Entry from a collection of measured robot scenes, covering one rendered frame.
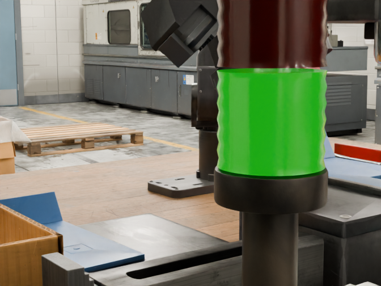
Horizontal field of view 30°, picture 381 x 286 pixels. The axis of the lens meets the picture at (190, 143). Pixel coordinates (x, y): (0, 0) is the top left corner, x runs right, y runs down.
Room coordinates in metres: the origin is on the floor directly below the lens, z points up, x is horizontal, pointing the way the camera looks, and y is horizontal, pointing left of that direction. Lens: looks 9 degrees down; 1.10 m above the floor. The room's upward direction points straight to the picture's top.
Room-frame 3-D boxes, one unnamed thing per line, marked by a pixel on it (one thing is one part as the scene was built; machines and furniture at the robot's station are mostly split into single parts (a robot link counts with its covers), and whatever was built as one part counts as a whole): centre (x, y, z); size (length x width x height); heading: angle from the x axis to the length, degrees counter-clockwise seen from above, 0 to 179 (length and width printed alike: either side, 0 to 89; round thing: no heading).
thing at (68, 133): (7.21, 1.25, 0.07); 1.20 x 1.00 x 0.14; 124
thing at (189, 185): (0.93, -0.04, 0.94); 0.20 x 0.07 x 0.08; 126
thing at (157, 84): (9.88, -0.08, 0.49); 5.51 x 1.02 x 0.97; 32
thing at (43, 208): (0.59, 0.11, 0.93); 0.15 x 0.07 x 0.03; 38
